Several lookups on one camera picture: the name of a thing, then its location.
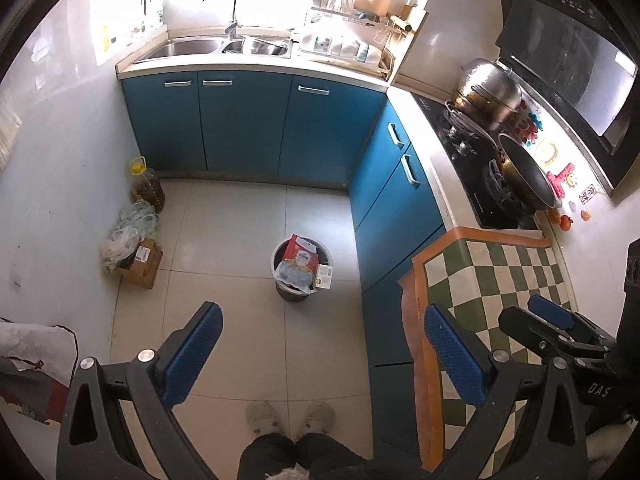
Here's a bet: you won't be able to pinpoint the right black trouser leg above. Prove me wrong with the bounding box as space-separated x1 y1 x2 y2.
295 434 431 480

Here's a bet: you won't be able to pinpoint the black wok pan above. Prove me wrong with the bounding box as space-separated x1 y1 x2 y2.
497 133 561 210

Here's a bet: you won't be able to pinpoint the grey slipper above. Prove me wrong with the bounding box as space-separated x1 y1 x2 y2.
245 401 283 437
297 402 335 438

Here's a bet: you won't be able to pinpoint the red white sugar bag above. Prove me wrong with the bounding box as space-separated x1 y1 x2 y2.
273 234 319 294

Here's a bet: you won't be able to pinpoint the right grey slipper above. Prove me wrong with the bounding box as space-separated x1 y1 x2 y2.
297 402 335 438

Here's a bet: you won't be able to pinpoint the black range hood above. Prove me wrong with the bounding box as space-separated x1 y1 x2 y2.
496 0 639 193

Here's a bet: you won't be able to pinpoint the chrome kitchen faucet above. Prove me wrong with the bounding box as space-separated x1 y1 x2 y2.
202 0 239 39

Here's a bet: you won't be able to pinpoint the white round trash bin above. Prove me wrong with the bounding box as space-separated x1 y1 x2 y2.
271 234 333 302

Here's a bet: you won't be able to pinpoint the white green medicine box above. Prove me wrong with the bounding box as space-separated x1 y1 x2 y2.
314 264 333 289

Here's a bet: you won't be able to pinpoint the left grey slipper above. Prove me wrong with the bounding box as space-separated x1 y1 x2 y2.
245 401 283 437

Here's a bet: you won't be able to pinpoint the white plastic bag pile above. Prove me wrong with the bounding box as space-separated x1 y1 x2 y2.
99 200 160 272

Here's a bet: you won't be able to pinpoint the dish drying rack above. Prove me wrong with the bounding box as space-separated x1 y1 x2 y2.
293 0 427 80

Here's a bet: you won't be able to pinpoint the green checkered orange-edged mat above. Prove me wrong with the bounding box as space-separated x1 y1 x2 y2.
399 228 570 471

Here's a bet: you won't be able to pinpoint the black trouser leg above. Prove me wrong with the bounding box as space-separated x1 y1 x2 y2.
295 434 431 480
236 434 297 480

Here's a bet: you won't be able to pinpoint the stainless steel double sink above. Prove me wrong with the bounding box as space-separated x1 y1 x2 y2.
134 36 292 64

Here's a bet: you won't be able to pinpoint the stainless steel stock pot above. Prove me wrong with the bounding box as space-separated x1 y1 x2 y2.
450 58 522 131

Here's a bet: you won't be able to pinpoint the black gas stove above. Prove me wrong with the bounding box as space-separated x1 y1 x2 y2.
412 93 538 230

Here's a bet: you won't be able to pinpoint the left black trouser leg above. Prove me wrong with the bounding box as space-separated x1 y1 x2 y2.
236 434 297 480

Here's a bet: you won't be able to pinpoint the cooking oil bottle yellow cap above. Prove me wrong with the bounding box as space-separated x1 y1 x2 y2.
129 156 165 214

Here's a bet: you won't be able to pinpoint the brown cardboard box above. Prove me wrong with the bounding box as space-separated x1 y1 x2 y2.
116 238 163 289

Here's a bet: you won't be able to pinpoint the blue kitchen base cabinets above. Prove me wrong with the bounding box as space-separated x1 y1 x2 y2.
122 72 445 456

